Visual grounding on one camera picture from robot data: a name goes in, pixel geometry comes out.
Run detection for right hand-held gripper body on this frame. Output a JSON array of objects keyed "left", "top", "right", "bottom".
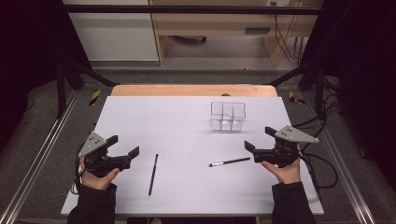
[{"left": 252, "top": 125, "right": 320, "bottom": 169}]

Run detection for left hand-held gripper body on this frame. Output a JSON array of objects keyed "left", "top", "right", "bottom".
[{"left": 78, "top": 132, "right": 132, "bottom": 179}]

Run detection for black makeup brush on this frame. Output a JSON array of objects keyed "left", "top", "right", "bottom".
[{"left": 208, "top": 157, "right": 251, "bottom": 168}]

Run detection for dark striped pencil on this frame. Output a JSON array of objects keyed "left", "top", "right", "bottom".
[{"left": 148, "top": 153, "right": 160, "bottom": 197}]

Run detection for clear acrylic organizer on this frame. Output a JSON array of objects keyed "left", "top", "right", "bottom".
[{"left": 209, "top": 101, "right": 248, "bottom": 133}]

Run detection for person's right hand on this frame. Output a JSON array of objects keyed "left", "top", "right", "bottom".
[{"left": 261, "top": 148, "right": 304, "bottom": 186}]

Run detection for person's left hand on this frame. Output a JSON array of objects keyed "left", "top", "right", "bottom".
[{"left": 78, "top": 157, "right": 121, "bottom": 191}]

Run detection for black metal stand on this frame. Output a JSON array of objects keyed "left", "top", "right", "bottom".
[
  {"left": 266, "top": 57, "right": 329, "bottom": 121},
  {"left": 55, "top": 54, "right": 120, "bottom": 119}
]

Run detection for light wooden table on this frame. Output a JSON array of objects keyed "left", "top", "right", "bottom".
[{"left": 110, "top": 84, "right": 279, "bottom": 98}]

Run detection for dark curtain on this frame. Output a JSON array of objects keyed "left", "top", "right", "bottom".
[
  {"left": 301, "top": 0, "right": 396, "bottom": 190},
  {"left": 0, "top": 0, "right": 92, "bottom": 153}
]

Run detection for white cabinet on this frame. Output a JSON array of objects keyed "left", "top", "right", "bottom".
[{"left": 62, "top": 0, "right": 160, "bottom": 62}]

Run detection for light wooden desk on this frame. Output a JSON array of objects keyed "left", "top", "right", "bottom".
[{"left": 148, "top": 0, "right": 325, "bottom": 68}]

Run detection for black curved object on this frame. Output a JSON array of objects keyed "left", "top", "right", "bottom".
[{"left": 172, "top": 35, "right": 208, "bottom": 45}]

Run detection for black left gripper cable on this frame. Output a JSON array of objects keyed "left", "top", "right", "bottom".
[{"left": 72, "top": 142, "right": 88, "bottom": 196}]

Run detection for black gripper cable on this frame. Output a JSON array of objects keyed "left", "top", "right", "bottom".
[
  {"left": 72, "top": 142, "right": 88, "bottom": 196},
  {"left": 298, "top": 151, "right": 339, "bottom": 200}
]

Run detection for black floor cables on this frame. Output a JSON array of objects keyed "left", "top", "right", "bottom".
[{"left": 291, "top": 77, "right": 344, "bottom": 129}]

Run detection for yellow-handled tool right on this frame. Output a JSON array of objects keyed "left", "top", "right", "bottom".
[{"left": 288, "top": 91, "right": 306, "bottom": 105}]

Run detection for yellow-handled tool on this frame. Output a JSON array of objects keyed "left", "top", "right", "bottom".
[
  {"left": 288, "top": 91, "right": 306, "bottom": 105},
  {"left": 89, "top": 90, "right": 103, "bottom": 107}
]

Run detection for yellow-handled tool left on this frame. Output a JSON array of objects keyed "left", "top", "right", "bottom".
[{"left": 89, "top": 90, "right": 103, "bottom": 107}]

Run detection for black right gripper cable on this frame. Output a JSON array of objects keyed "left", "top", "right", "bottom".
[{"left": 298, "top": 151, "right": 339, "bottom": 200}]

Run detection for aluminium rail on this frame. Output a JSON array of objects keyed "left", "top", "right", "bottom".
[
  {"left": 302, "top": 92, "right": 378, "bottom": 224},
  {"left": 0, "top": 89, "right": 80, "bottom": 224}
]

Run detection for hanging black cables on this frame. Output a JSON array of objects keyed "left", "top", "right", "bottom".
[{"left": 271, "top": 1, "right": 308, "bottom": 65}]

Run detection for black horizontal frame bar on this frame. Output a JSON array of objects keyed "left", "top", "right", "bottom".
[{"left": 64, "top": 4, "right": 323, "bottom": 16}]

